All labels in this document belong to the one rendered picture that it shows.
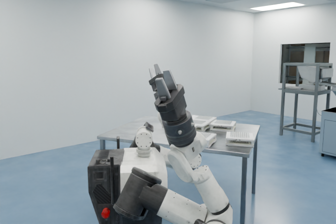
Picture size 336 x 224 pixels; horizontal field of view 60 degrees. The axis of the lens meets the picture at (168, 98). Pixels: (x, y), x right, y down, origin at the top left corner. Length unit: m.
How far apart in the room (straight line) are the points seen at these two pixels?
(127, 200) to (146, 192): 0.06
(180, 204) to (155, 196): 0.08
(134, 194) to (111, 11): 5.17
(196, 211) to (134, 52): 5.34
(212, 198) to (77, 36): 4.90
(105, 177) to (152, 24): 5.50
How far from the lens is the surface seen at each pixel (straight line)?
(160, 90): 0.78
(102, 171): 1.14
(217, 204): 0.95
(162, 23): 6.64
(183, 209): 0.98
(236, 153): 2.54
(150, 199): 0.98
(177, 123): 0.82
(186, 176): 0.89
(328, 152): 5.40
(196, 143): 0.89
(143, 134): 1.13
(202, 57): 7.48
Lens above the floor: 1.62
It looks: 8 degrees down
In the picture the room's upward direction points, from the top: straight up
